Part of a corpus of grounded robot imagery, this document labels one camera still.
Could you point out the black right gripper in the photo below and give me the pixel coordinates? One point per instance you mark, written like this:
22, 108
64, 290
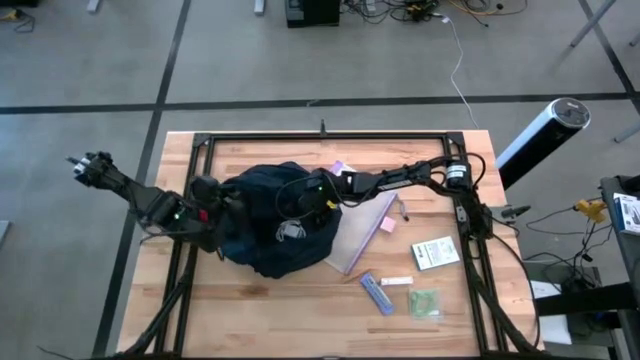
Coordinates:
322, 192

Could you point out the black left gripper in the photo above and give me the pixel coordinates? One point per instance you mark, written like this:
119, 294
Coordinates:
190, 220

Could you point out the navy blue backpack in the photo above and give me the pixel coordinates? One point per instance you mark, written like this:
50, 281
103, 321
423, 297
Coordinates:
260, 250

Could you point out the small pink pad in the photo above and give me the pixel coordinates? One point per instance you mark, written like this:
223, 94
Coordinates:
388, 224

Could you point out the dark pen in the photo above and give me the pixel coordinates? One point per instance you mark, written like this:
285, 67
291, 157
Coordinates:
403, 212

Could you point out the small white stick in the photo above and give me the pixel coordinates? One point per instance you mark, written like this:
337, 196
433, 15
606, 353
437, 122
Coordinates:
397, 281

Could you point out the blue printed packet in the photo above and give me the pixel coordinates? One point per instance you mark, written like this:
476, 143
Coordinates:
377, 295

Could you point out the green item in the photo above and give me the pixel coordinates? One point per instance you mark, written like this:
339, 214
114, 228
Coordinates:
425, 304

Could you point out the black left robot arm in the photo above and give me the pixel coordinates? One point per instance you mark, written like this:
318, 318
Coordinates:
130, 190

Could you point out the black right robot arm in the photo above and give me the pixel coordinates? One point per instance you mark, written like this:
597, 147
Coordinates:
400, 177

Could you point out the yellow tag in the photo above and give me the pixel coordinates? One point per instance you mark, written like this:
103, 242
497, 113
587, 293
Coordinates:
331, 204

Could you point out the black computer tower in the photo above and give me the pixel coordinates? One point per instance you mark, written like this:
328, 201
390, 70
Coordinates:
312, 12

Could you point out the white furniture foot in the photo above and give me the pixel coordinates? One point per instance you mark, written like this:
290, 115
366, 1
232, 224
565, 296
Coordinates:
259, 6
93, 6

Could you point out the black white cylindrical tower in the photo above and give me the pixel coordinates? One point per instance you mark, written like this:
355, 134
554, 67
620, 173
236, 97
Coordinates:
540, 140

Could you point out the white paper sheet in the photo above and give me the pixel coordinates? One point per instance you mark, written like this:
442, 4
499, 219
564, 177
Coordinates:
550, 330

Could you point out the yellow clamp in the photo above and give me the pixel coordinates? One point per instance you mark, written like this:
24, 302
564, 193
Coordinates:
590, 210

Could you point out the white blue box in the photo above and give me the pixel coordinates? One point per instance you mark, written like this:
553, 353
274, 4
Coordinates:
627, 212

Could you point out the grey table leg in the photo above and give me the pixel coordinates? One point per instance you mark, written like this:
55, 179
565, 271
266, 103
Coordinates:
627, 132
592, 22

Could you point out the black side cart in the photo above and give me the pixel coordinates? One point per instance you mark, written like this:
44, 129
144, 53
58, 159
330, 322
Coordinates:
630, 260

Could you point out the black aluminium table frame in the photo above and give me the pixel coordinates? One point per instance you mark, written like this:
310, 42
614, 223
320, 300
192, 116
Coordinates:
325, 136

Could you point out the black camera post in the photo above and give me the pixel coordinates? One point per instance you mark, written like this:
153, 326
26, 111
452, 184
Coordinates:
323, 127

